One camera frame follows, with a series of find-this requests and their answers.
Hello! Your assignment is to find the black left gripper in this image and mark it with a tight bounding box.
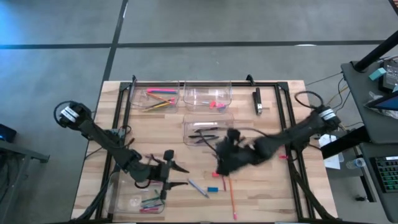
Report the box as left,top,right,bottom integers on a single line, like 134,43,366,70
151,149,190,201

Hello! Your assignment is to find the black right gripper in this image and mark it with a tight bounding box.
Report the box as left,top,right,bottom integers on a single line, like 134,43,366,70
215,128,275,177

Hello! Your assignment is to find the thick grey pen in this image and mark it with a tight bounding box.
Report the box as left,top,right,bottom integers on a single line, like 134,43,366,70
187,178,210,199

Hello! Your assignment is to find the purple pen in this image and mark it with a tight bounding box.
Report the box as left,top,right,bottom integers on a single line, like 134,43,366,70
195,136,220,144

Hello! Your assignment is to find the yellow pencil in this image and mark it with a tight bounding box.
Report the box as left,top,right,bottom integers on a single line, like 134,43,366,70
141,102,172,112

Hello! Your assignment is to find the black pencil red eraser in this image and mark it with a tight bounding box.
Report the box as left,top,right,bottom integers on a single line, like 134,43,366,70
146,98,177,109

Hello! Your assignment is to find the tall clear plastic bin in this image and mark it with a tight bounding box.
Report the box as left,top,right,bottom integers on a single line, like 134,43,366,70
108,170,168,214

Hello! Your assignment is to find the black stapler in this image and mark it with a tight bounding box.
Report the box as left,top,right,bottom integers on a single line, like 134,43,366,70
252,87,263,116

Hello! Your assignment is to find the white paper sheet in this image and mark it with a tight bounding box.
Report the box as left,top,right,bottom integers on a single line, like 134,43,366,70
318,133,342,170

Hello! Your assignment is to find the clear water bottle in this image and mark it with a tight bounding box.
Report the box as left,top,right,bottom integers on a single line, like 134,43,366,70
345,157,367,170

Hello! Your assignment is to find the grey desk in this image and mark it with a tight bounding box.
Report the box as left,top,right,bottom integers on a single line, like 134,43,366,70
340,58,398,223

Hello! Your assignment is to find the backlit keyboard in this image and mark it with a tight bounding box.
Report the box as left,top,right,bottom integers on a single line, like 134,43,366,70
372,155,398,194

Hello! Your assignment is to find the dark side table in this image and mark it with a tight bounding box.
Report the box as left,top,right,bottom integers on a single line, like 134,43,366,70
0,123,51,224

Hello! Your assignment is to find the computer monitor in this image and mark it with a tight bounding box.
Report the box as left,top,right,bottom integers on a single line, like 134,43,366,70
363,90,398,112

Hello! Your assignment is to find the teal box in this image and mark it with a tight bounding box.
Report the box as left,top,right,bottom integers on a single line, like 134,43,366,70
368,67,387,82

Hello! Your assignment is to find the black desk device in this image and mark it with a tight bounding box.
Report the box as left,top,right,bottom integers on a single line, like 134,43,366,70
381,58,398,93

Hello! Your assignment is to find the black aluminium rig frame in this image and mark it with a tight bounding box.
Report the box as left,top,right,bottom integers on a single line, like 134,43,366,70
70,73,371,224

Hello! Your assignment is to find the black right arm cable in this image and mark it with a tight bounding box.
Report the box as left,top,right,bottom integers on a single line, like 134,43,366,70
294,90,325,110

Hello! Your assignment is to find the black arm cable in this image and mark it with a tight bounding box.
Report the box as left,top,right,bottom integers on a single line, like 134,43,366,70
53,100,94,128
294,90,325,110

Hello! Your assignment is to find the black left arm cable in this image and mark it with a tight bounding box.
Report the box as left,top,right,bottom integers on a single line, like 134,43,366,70
53,100,94,128

